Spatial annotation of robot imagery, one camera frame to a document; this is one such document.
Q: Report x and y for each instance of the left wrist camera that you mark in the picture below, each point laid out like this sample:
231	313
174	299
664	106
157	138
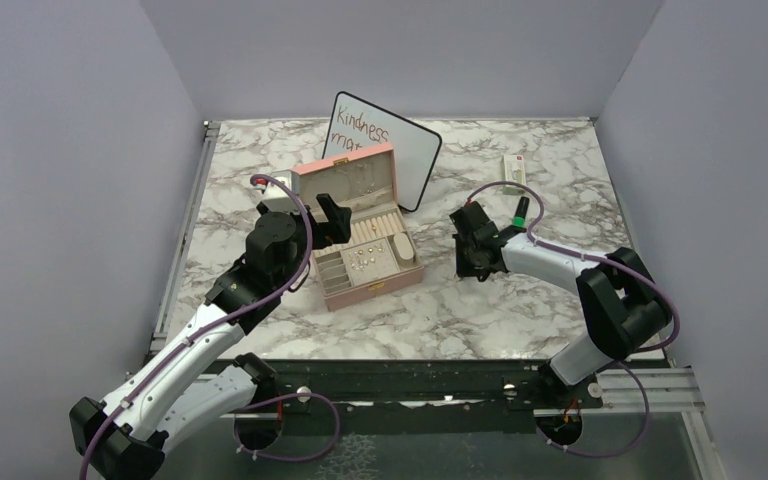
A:
280	190

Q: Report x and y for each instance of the pink jewelry box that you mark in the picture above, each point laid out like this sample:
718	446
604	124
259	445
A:
365	267

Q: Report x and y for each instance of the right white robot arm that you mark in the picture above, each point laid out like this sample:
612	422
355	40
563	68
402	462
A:
621	305

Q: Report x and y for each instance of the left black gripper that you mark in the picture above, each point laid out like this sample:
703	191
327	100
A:
336	230

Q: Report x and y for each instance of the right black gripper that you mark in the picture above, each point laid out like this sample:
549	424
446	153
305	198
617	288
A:
463	268

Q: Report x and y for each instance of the beige oval cushion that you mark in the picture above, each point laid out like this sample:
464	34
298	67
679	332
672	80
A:
403	249

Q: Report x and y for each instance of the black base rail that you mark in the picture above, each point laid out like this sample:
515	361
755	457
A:
393	397

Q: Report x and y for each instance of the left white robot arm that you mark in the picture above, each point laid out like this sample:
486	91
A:
129	433

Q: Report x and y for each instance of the small whiteboard with writing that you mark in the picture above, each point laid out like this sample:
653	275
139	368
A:
356	123

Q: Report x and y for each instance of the green marker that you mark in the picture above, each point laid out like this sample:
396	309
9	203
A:
521	213

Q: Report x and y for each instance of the small white card box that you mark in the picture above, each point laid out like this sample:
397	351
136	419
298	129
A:
514	173

